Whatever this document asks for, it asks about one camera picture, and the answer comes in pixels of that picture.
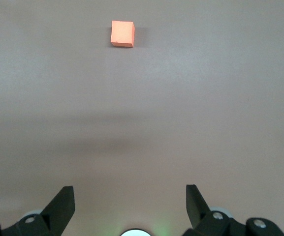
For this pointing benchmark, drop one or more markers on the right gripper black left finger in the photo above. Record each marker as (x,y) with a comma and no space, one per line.
(58,211)

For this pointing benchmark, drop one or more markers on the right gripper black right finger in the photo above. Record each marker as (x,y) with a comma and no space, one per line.
(196,209)

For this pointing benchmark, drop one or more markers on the orange foam block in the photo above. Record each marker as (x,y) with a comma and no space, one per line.
(122,33)

